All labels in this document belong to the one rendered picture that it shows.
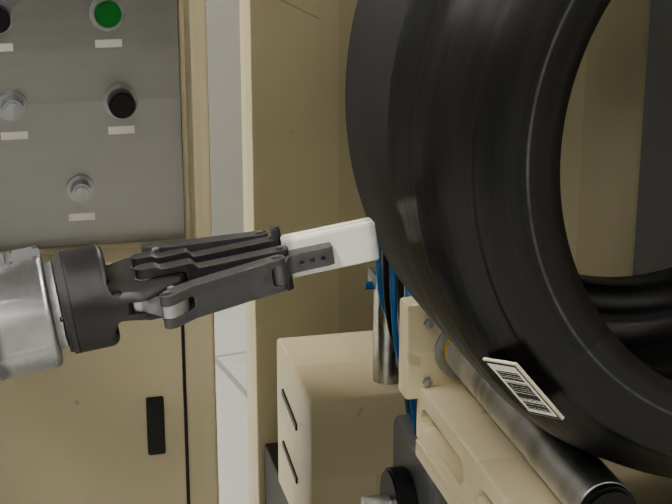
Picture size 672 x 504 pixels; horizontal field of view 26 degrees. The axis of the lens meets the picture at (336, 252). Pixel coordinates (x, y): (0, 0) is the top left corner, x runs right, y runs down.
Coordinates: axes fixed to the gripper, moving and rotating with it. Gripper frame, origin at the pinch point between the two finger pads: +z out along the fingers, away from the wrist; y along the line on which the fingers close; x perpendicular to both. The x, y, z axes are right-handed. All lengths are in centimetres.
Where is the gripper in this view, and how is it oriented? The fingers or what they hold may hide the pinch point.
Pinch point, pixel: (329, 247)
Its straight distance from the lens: 108.2
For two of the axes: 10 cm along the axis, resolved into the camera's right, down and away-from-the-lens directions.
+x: 1.3, 9.3, 3.4
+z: 9.6, -2.0, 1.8
